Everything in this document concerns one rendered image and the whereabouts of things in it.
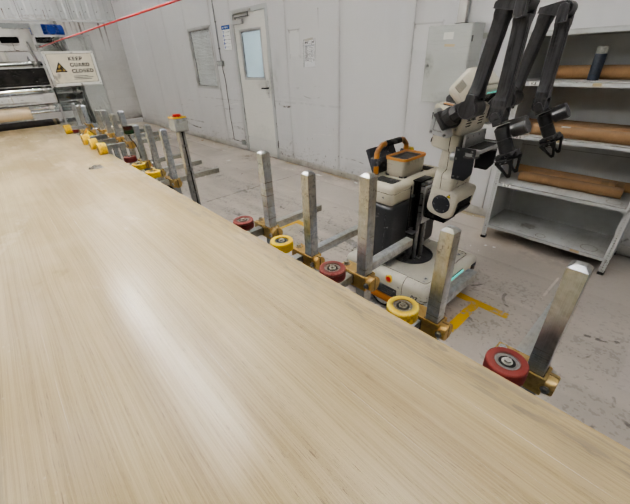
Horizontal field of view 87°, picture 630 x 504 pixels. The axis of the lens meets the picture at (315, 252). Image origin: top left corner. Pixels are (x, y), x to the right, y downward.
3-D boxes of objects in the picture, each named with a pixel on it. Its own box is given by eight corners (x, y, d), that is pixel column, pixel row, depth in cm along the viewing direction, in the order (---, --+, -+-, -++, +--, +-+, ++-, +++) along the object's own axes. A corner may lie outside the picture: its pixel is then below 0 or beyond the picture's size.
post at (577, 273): (508, 414, 87) (573, 256, 63) (522, 423, 85) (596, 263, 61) (502, 423, 85) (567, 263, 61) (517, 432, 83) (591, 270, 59)
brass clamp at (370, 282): (349, 270, 116) (349, 258, 113) (380, 287, 107) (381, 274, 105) (337, 278, 112) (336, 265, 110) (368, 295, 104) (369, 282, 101)
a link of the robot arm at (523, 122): (498, 111, 142) (489, 114, 137) (528, 100, 133) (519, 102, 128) (504, 139, 145) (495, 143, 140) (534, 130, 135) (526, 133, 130)
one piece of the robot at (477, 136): (442, 177, 175) (449, 134, 165) (467, 165, 191) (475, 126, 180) (472, 183, 165) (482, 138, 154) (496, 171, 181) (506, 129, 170)
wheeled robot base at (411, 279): (342, 281, 244) (342, 251, 231) (395, 250, 280) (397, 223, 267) (424, 327, 200) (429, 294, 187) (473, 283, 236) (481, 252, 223)
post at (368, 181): (361, 306, 116) (367, 170, 92) (369, 311, 114) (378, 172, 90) (355, 311, 114) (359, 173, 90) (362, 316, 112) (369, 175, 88)
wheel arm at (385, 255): (404, 245, 130) (405, 235, 128) (412, 248, 128) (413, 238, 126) (324, 293, 105) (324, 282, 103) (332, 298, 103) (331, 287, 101)
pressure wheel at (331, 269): (339, 307, 101) (339, 275, 95) (315, 300, 104) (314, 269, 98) (349, 292, 107) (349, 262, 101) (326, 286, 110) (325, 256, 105)
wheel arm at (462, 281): (465, 277, 115) (468, 266, 113) (475, 281, 113) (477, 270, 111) (388, 342, 90) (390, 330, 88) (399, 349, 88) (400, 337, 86)
